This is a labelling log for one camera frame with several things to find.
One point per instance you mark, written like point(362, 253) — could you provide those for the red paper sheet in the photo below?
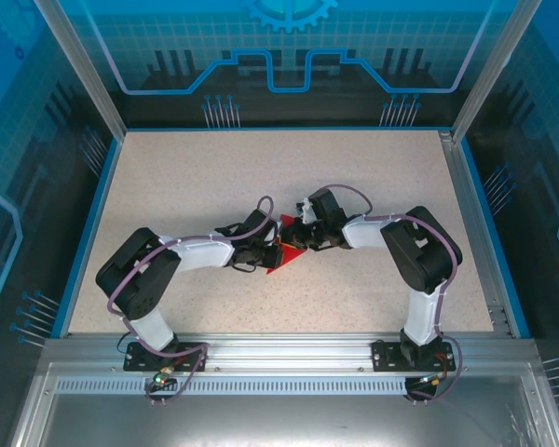
point(291, 257)

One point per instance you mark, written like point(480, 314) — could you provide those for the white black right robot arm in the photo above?
point(363, 233)

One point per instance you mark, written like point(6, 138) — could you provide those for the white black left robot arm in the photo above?
point(205, 253)

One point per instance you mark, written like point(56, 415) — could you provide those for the steel sheet metal tray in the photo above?
point(284, 421)

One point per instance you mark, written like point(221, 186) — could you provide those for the small connector with green LED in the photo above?
point(431, 379)
point(162, 376)

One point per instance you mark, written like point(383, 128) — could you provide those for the blue table edge strip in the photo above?
point(91, 233)
point(478, 186)

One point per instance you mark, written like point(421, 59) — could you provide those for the long aluminium mounting rail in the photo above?
point(284, 354)

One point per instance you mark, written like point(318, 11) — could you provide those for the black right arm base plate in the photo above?
point(382, 356)

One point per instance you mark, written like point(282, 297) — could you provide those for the aluminium table side rail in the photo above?
point(462, 186)

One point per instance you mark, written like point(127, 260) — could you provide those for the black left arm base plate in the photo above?
point(132, 361)

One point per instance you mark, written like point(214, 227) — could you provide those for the aluminium frame post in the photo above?
point(85, 70)
point(486, 70)

